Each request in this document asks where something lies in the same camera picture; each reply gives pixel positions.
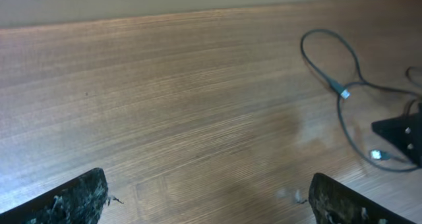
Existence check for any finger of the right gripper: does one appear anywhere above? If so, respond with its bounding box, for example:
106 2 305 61
371 103 421 167

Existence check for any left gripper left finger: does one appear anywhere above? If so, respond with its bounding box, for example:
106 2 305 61
1 168 108 224

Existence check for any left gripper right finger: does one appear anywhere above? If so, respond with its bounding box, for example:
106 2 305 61
308 173 413 224

